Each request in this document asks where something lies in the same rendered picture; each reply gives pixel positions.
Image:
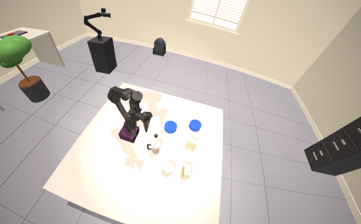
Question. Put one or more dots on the blue short cylinder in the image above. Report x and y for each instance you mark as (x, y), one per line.
(170, 127)
(195, 125)

